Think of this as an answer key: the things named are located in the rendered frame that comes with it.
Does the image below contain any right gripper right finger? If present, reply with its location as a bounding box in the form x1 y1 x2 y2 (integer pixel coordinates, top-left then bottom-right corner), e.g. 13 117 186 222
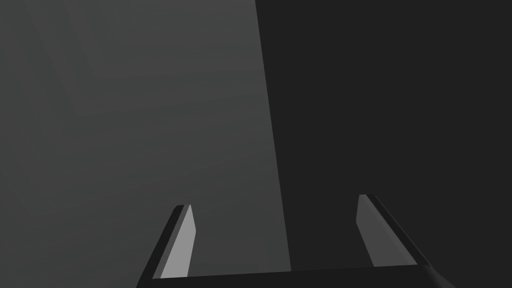
355 193 432 268

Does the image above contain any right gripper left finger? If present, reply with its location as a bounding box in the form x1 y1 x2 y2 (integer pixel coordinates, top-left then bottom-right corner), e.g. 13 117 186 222
137 203 197 286

